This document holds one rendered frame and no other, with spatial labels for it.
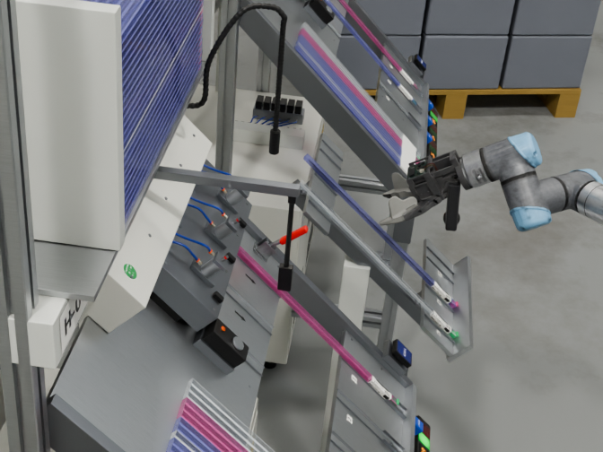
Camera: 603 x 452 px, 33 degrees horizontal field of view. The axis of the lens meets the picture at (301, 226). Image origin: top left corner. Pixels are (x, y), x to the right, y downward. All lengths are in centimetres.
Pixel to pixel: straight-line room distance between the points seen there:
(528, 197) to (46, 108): 116
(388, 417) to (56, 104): 106
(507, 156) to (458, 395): 128
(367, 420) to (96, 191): 88
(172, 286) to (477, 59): 327
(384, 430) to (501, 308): 171
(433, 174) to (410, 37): 244
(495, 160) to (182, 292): 81
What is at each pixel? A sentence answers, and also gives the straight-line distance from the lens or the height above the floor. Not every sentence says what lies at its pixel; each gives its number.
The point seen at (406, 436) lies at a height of 73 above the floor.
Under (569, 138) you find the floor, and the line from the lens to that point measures 484.
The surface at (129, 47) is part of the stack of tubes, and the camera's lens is 129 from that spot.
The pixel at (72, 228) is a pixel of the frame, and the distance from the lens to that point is 132.
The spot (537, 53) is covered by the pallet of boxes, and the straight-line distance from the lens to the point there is 482.
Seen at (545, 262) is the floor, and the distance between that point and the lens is 394.
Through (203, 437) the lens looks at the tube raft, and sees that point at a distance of 156.
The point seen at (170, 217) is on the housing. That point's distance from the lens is 164.
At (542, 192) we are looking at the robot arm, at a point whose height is 109.
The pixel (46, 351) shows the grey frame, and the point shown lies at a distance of 126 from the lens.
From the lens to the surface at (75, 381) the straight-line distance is 144.
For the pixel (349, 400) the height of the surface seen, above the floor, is 83.
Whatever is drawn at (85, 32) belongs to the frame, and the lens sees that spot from 119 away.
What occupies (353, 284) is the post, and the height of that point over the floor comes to 77.
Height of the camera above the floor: 215
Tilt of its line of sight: 34 degrees down
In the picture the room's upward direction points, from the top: 5 degrees clockwise
